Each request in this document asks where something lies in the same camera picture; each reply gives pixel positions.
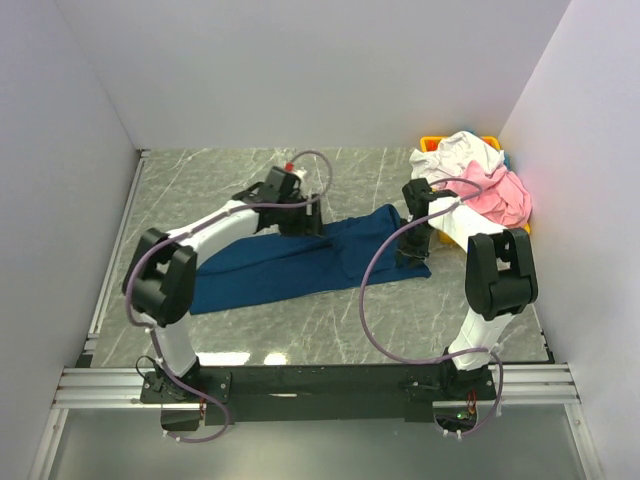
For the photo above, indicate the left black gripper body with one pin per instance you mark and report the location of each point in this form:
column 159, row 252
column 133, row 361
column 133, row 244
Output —
column 295, row 221

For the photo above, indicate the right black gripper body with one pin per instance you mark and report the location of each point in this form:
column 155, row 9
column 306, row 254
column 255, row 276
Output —
column 414, row 242

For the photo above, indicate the dark blue t shirt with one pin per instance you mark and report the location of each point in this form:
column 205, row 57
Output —
column 264, row 269

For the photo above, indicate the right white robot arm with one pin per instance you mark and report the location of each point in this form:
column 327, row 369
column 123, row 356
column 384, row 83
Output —
column 500, row 275

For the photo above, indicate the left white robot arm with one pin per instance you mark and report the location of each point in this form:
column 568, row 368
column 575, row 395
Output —
column 159, row 286

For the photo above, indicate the white t shirt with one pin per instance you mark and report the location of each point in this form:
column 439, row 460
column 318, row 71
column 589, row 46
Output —
column 461, row 155

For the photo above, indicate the pink t shirt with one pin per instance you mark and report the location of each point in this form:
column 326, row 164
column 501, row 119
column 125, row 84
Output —
column 504, row 199

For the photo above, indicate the black base beam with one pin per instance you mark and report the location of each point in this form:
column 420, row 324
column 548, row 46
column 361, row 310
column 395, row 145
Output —
column 312, row 392

